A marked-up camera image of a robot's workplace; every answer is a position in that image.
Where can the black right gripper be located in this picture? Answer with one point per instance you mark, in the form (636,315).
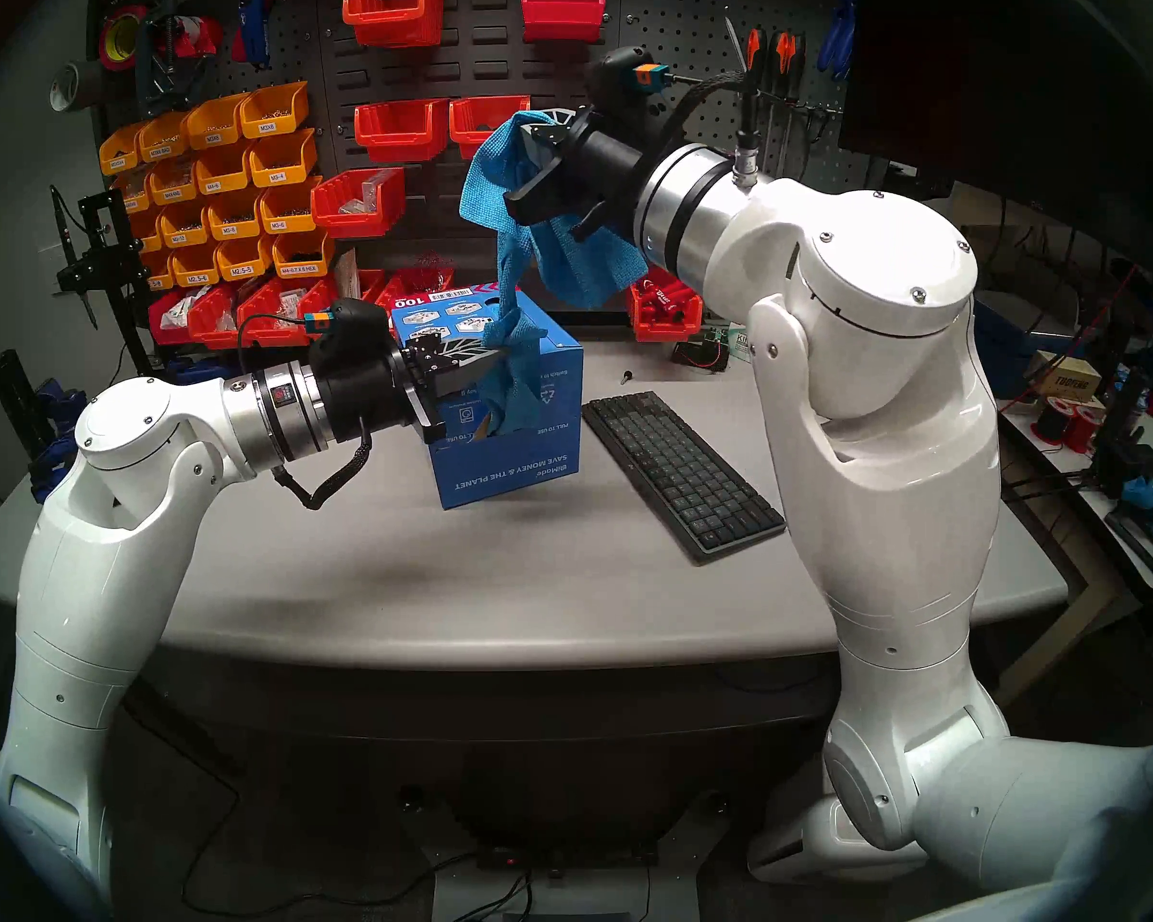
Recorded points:
(610,176)

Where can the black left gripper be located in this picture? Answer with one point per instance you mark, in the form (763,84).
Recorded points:
(365,397)

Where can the blue microfiber shop towel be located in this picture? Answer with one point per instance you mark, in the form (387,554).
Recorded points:
(514,382)
(567,257)

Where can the blue shop towel box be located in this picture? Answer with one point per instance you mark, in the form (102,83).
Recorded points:
(528,449)

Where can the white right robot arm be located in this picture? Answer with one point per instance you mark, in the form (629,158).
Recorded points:
(884,449)

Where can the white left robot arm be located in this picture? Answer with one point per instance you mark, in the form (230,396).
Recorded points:
(106,565)

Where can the red bin with red mesh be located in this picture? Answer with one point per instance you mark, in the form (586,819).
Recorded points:
(418,281)

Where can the dark grey pegboard panel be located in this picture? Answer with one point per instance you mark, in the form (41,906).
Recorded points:
(500,65)

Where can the deep red plastic storage bin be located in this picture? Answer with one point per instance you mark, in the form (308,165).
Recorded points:
(564,10)

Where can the red bin with clear bags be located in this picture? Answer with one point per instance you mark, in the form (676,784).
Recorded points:
(360,205)

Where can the red bin with markers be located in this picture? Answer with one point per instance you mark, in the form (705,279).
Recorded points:
(673,310)

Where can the yellow small parts bin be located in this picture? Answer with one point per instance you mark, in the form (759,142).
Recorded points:
(288,209)
(195,267)
(146,233)
(184,227)
(303,255)
(245,259)
(283,159)
(173,182)
(157,275)
(223,171)
(216,123)
(133,192)
(235,217)
(276,111)
(163,137)
(120,152)

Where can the black computer keyboard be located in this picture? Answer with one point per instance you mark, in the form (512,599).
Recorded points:
(682,478)

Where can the red bin with white bags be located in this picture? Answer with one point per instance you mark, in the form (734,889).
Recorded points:
(175,319)

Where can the black metal stand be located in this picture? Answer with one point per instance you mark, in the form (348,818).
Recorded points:
(106,257)

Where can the red white packet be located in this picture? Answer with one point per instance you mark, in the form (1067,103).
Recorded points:
(187,36)

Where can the blue black bar clamp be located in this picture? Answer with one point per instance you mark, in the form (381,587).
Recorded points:
(58,397)
(58,454)

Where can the red yellow tape roll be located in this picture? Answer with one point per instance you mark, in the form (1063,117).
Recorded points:
(120,38)

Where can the black rectangular block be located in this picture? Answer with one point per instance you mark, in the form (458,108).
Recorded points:
(14,392)

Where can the black monitor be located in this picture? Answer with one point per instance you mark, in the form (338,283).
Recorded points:
(1018,84)

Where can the dark blue storage box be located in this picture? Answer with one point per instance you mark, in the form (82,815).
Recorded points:
(994,353)

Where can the black power strip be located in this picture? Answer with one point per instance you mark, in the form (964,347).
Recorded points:
(567,858)

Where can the small cardboard box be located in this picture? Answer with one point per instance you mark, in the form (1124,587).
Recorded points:
(1067,377)

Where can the white air purifier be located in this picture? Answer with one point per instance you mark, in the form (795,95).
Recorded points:
(807,843)

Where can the crumpled blue rag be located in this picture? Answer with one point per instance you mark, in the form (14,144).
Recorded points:
(1145,496)

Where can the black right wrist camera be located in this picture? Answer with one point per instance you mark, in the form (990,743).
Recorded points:
(620,75)

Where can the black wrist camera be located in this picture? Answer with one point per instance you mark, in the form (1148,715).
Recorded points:
(351,323)
(620,75)

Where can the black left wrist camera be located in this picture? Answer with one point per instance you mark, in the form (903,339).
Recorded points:
(351,323)

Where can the grey duct tape roll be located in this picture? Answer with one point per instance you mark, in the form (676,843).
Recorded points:
(69,86)

